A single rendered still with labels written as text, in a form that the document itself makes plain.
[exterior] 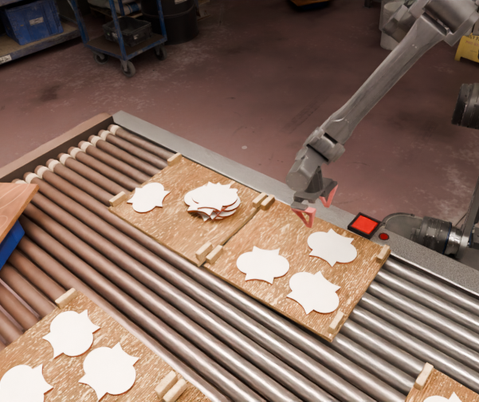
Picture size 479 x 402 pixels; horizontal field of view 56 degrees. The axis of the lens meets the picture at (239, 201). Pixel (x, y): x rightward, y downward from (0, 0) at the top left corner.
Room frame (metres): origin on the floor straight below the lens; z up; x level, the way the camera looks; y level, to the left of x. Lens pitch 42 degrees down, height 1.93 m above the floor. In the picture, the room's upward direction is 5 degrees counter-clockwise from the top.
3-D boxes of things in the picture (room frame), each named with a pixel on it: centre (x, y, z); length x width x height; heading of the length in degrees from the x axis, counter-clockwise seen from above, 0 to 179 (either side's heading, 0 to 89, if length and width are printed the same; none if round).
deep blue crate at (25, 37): (5.00, 2.04, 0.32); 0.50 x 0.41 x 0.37; 127
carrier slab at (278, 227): (0.85, -0.15, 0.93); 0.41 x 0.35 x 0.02; 49
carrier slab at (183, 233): (1.12, 0.17, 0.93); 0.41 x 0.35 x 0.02; 48
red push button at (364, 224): (0.96, -0.38, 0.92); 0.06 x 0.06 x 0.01; 47
